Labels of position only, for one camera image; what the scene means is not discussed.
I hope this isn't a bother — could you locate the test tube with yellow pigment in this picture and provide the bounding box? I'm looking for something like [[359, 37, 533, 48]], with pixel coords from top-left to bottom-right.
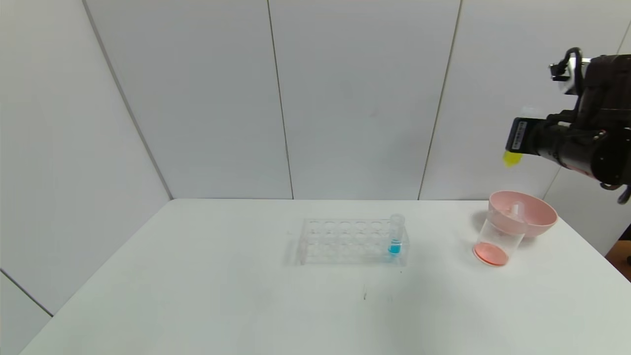
[[502, 106, 547, 168]]

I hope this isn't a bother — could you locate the clear acrylic test tube rack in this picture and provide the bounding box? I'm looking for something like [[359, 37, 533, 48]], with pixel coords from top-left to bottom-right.
[[299, 217, 410, 267]]

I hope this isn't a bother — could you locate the test tube with blue pigment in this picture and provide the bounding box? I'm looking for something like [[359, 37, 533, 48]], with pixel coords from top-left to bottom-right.
[[388, 213, 406, 256]]

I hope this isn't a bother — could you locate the clear plastic measuring beaker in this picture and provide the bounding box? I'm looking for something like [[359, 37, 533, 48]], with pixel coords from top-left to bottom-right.
[[473, 209, 525, 267]]

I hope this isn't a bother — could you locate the pink plastic bowl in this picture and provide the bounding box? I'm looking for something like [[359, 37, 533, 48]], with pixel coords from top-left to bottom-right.
[[488, 190, 558, 239]]

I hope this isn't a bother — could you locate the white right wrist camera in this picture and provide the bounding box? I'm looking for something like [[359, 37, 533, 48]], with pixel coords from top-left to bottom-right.
[[561, 56, 591, 95]]

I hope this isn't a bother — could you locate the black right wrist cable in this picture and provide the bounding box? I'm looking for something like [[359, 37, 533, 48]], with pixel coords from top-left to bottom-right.
[[549, 47, 585, 94]]

